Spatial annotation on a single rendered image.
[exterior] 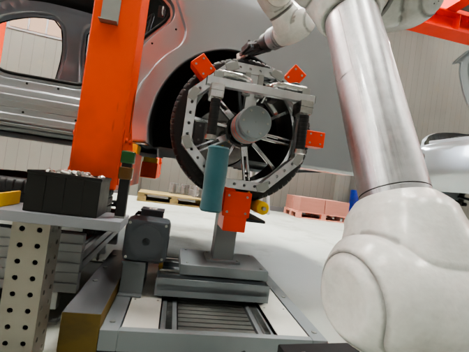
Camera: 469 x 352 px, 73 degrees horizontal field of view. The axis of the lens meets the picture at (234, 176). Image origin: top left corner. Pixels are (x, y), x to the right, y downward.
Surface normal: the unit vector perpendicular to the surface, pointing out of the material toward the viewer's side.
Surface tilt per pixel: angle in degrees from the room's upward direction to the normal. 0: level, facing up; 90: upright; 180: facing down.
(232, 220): 90
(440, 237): 61
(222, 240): 90
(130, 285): 90
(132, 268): 90
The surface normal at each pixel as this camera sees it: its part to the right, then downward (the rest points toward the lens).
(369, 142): -0.71, -0.27
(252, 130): 0.18, 0.01
